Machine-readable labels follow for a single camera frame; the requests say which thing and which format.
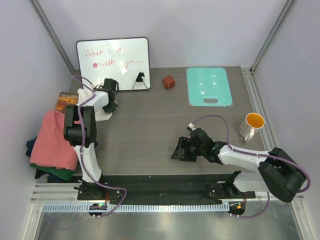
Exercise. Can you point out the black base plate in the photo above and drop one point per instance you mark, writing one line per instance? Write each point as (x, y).
(164, 190)

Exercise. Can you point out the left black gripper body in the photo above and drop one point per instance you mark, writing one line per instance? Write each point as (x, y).
(110, 107)

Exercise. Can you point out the green folded t shirt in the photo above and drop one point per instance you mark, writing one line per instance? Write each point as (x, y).
(61, 173)

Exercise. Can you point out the white t shirt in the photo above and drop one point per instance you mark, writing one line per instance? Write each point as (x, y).
(100, 116)

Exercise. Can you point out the small white whiteboard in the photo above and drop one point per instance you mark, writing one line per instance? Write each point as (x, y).
(119, 59)

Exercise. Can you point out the aluminium frame post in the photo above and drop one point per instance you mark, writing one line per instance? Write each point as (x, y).
(52, 34)
(281, 18)

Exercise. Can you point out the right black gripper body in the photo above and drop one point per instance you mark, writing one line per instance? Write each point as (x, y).
(199, 150)

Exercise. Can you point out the right aluminium frame post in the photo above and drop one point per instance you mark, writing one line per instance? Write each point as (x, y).
(281, 18)

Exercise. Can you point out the pink folded t shirt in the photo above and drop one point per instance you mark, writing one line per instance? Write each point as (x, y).
(53, 125)

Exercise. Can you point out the teal cutting board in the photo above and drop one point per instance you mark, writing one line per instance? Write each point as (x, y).
(208, 87)

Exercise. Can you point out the white mug yellow inside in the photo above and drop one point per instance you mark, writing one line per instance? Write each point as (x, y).
(251, 126)

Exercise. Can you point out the aluminium rail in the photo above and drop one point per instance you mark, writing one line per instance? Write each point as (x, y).
(267, 135)
(67, 191)

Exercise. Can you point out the right aluminium rail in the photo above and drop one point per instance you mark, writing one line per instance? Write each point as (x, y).
(267, 135)

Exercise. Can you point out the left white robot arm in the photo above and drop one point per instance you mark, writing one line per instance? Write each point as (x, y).
(80, 128)

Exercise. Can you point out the left aluminium frame post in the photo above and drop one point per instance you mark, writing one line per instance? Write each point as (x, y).
(52, 34)

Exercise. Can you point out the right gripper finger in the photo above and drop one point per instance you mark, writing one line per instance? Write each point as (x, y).
(184, 157)
(183, 145)

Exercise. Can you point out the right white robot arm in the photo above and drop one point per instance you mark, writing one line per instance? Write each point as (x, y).
(271, 172)

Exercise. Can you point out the brown book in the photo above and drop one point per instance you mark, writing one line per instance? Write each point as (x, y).
(65, 99)

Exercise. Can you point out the perforated cable tray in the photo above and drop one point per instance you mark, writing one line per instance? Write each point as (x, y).
(104, 208)

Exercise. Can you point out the front aluminium rail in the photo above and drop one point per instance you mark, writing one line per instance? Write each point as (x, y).
(67, 191)

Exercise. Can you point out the red brown cube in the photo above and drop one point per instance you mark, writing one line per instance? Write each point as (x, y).
(168, 82)

